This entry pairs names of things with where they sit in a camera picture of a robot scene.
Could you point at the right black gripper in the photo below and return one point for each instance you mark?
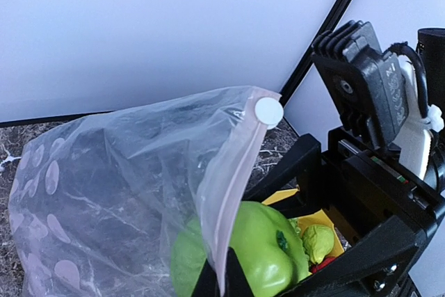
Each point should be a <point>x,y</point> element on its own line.
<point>387,214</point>

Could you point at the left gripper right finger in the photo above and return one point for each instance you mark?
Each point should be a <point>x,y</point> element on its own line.
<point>236,284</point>

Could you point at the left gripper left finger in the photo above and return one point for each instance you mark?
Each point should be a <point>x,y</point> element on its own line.
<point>207,284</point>

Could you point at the yellow plastic basket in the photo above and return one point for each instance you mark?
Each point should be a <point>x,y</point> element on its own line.
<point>304,222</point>

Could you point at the green toy cabbage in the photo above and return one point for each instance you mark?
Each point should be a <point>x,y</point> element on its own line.
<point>318,241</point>

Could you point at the clear zip top bag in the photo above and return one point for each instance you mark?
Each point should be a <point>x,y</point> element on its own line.
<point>96,203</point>

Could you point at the green toy grapes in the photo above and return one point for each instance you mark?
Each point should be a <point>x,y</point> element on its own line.
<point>295,224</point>

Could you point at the orange toy carrot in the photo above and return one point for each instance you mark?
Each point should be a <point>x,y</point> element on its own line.
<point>317,267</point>

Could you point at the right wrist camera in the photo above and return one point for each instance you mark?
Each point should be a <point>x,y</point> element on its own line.
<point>382,97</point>

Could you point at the right black frame post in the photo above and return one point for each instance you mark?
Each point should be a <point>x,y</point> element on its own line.
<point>330,22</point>

